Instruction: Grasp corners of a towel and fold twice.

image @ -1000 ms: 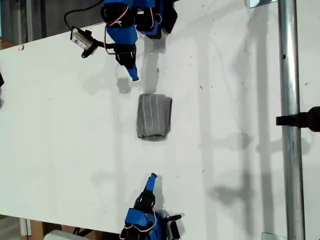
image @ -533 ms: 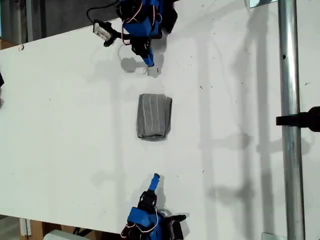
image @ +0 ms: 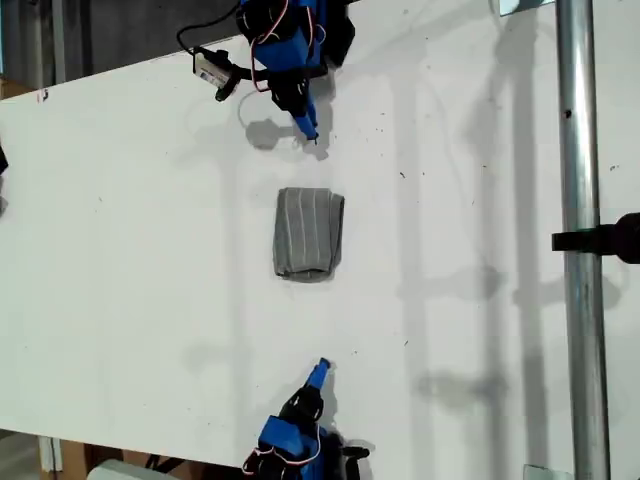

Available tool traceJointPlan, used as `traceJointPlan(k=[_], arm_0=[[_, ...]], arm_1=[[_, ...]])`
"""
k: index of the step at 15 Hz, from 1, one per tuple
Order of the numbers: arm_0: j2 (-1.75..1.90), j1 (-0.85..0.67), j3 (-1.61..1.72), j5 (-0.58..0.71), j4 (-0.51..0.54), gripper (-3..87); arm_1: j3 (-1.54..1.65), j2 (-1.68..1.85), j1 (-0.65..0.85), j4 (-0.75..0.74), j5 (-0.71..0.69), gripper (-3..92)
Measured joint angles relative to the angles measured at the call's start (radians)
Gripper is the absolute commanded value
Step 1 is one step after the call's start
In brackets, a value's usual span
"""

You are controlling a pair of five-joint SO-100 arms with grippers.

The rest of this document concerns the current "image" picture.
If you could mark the grey striped towel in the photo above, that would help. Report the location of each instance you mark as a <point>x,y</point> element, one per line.
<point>305,235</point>

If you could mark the brown cardboard box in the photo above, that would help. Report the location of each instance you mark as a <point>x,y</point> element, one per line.
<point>125,460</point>

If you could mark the white foam block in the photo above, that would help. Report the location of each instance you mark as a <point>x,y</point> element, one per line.
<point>120,471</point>

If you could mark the black object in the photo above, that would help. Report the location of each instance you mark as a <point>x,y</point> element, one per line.
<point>2,159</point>

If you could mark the black clamp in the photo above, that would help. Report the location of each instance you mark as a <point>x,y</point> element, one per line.
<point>600,239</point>

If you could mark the short black camera stalk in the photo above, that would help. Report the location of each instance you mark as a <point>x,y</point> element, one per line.
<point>250,74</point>

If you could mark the black camera box white label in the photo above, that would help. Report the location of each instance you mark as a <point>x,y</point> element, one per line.
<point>212,70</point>

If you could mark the steel post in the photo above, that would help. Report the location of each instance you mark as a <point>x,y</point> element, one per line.
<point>580,300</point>

